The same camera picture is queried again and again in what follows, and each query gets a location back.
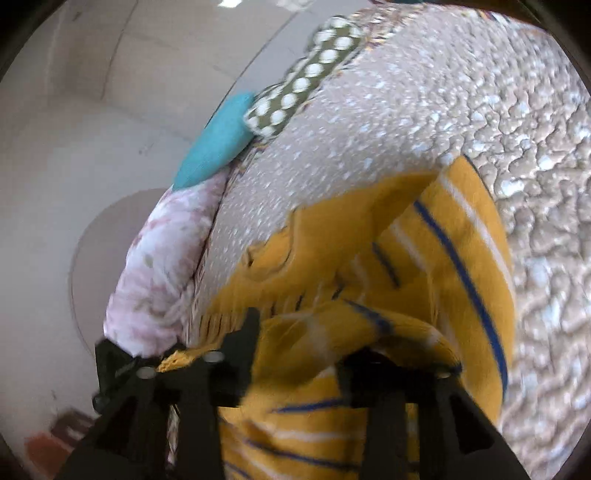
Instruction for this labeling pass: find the pink floral bed sheet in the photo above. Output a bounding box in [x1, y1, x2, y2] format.
[104, 173, 230, 358]

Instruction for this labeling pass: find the beige speckled textured blanket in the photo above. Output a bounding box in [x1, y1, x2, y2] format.
[187, 4, 591, 480]

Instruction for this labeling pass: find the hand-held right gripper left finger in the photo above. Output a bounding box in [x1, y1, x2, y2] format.
[54, 306, 260, 480]

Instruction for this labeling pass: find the teal pillow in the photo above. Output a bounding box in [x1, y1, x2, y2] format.
[172, 91, 256, 190]

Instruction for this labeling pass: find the red brown floor object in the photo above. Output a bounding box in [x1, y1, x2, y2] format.
[24, 412, 95, 478]

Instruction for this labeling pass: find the yellow striped small shirt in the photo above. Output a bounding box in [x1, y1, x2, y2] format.
[157, 156, 517, 480]

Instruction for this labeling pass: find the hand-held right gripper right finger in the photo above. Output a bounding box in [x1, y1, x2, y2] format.
[335, 347, 532, 480]

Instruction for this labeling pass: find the olive polka dot pillow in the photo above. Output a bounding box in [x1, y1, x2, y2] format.
[243, 16, 365, 138]

